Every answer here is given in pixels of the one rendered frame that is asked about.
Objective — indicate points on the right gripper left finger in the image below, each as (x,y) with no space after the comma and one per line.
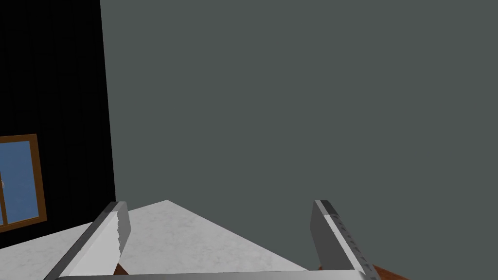
(100,245)

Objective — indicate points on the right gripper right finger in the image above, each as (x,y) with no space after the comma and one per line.
(334,245)

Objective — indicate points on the brown framed window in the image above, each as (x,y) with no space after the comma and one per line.
(17,182)

